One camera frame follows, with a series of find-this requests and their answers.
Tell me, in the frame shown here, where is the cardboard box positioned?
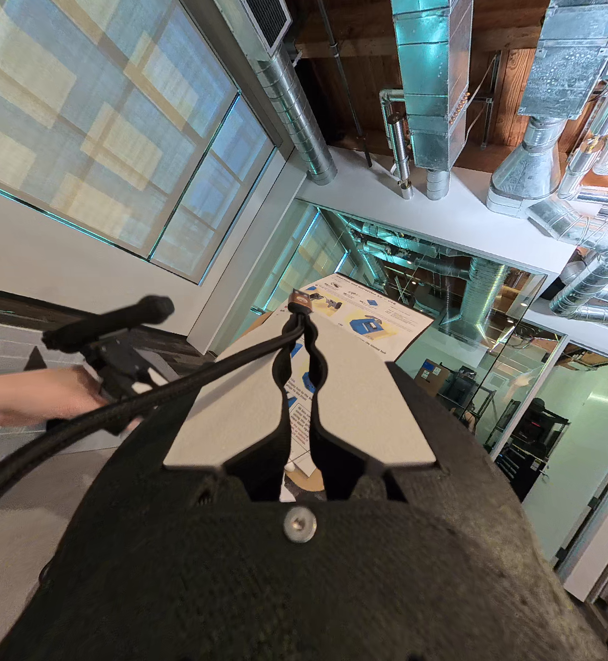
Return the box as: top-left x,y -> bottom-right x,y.
415,358 -> 457,398

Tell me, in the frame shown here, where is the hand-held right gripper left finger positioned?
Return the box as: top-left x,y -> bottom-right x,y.
163,314 -> 306,501

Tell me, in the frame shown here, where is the bent spiral metal duct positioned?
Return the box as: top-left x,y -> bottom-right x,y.
526,199 -> 608,317

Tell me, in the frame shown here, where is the wide spiral metal duct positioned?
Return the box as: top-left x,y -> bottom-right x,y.
441,256 -> 509,336

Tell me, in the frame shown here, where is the large metal duct box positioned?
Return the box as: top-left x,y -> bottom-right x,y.
487,0 -> 608,218

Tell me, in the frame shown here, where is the silver insulated pipe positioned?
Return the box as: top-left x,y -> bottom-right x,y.
379,89 -> 416,200

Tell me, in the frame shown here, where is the thin black ceiling pipe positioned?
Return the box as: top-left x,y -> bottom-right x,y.
315,0 -> 374,168

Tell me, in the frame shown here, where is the long spiral metal duct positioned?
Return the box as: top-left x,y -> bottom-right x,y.
255,44 -> 339,186

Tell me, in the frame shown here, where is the rectangular sheet metal duct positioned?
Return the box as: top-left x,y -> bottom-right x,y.
391,0 -> 474,200

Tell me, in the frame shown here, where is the large window with roller shades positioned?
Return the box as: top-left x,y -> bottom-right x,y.
0,0 -> 278,286

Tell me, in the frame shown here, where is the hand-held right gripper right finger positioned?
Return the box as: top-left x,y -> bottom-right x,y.
303,314 -> 437,501

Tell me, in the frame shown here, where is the white printed instruction sheet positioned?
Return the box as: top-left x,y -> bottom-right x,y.
275,273 -> 435,478

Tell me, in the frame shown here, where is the white air vent grille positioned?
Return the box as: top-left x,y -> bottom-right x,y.
239,0 -> 292,52

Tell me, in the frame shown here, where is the black equipment rack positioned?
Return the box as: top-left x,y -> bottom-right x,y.
495,397 -> 569,503

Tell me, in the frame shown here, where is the person's left hand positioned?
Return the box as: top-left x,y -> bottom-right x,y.
35,367 -> 112,428

